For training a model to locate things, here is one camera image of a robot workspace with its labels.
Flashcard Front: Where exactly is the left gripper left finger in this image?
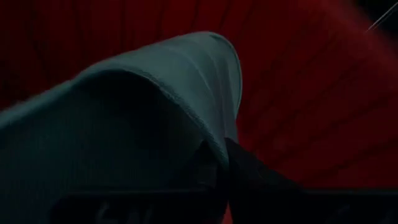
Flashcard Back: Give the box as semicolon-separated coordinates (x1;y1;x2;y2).
186;141;229;190

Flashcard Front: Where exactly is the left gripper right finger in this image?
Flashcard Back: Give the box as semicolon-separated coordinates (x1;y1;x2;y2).
225;138;301;190

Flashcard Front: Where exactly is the green rubber slide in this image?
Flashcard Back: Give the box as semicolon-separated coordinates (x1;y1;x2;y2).
0;30;243;224

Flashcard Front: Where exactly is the red plastic bin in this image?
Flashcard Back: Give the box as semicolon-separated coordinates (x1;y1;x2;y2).
0;0;398;224

